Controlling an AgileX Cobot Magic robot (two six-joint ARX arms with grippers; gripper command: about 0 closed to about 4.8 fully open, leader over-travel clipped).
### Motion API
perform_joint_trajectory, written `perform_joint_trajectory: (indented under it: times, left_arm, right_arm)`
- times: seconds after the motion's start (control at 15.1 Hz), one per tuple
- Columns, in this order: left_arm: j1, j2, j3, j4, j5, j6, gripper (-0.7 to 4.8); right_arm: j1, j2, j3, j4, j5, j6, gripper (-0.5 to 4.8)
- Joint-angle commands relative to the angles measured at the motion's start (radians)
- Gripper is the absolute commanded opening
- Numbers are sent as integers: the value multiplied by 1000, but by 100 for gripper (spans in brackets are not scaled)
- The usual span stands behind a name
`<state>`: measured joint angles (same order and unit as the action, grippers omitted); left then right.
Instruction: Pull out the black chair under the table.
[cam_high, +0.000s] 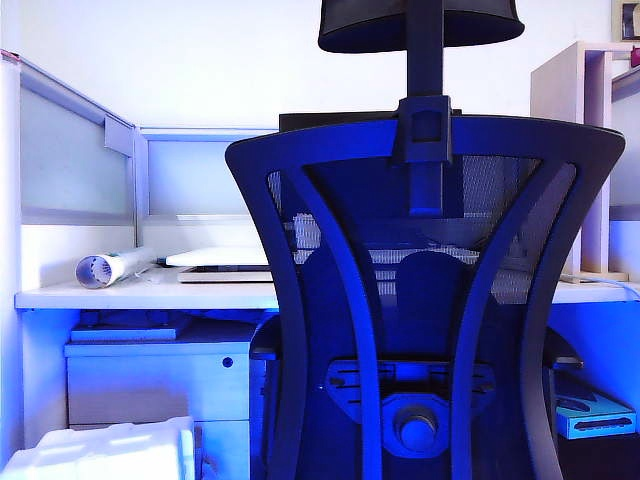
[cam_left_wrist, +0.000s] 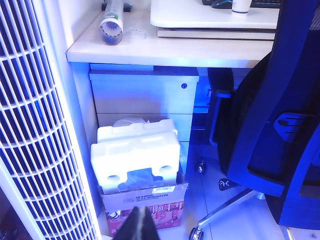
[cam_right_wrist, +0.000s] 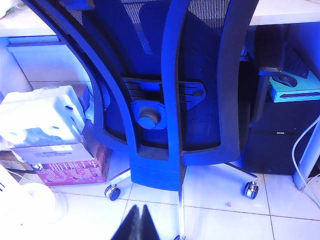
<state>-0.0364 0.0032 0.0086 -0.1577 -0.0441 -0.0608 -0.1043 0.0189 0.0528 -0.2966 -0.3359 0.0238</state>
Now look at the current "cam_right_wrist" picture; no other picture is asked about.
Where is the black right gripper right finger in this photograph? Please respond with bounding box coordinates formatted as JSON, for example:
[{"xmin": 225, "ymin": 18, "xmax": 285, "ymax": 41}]
[{"xmin": 140, "ymin": 204, "xmax": 161, "ymax": 240}]

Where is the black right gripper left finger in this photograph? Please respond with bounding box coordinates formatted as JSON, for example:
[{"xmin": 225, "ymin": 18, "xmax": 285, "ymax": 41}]
[{"xmin": 110, "ymin": 204, "xmax": 141, "ymax": 240}]

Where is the black mesh office chair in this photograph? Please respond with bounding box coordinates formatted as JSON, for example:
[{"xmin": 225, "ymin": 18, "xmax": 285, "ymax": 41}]
[{"xmin": 22, "ymin": 0, "xmax": 286, "ymax": 240}]

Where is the cardboard box with pink print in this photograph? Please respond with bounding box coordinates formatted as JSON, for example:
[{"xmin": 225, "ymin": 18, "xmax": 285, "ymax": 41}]
[{"xmin": 0, "ymin": 82, "xmax": 113, "ymax": 187}]

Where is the black computer tower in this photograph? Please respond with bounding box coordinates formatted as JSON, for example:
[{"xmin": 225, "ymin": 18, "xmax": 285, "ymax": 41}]
[{"xmin": 243, "ymin": 98, "xmax": 320, "ymax": 176}]

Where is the white styrofoam packing block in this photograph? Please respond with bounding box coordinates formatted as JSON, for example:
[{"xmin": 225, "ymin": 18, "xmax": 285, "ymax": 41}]
[{"xmin": 0, "ymin": 84, "xmax": 87, "ymax": 151}]

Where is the silver table leg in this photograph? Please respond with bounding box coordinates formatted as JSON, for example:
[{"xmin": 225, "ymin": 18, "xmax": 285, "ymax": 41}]
[{"xmin": 292, "ymin": 129, "xmax": 320, "ymax": 191}]

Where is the white drawer cabinet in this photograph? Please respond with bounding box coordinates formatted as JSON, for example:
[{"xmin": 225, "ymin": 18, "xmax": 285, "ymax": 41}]
[{"xmin": 0, "ymin": 34, "xmax": 95, "ymax": 94}]

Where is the teal keyboard mouse package box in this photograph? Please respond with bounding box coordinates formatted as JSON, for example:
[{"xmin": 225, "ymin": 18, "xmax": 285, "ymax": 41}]
[{"xmin": 268, "ymin": 48, "xmax": 320, "ymax": 103}]

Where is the thick white cable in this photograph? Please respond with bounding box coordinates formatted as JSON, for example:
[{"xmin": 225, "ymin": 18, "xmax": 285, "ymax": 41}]
[{"xmin": 292, "ymin": 119, "xmax": 320, "ymax": 202}]

